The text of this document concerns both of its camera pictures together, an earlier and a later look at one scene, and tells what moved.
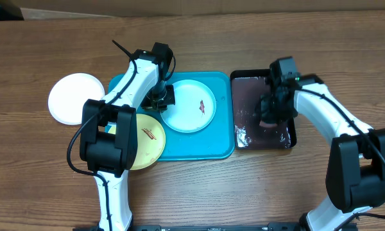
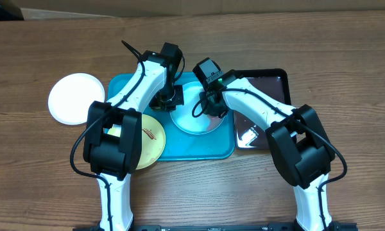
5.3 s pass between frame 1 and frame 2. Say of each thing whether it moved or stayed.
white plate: stayed
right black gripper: moved
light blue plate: moved
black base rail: stayed
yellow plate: stayed
